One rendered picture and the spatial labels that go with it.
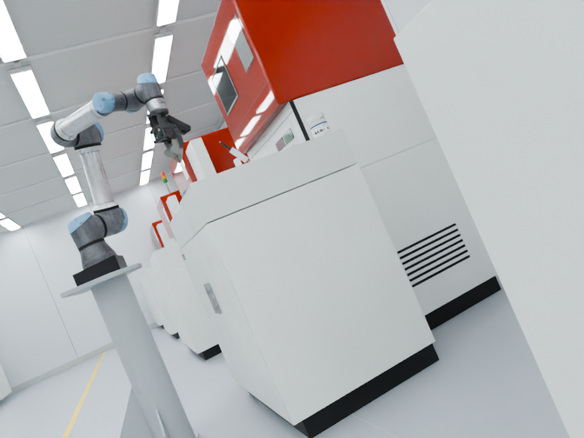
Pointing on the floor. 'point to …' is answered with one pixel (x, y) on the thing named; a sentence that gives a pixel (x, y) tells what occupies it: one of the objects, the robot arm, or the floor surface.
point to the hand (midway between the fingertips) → (180, 159)
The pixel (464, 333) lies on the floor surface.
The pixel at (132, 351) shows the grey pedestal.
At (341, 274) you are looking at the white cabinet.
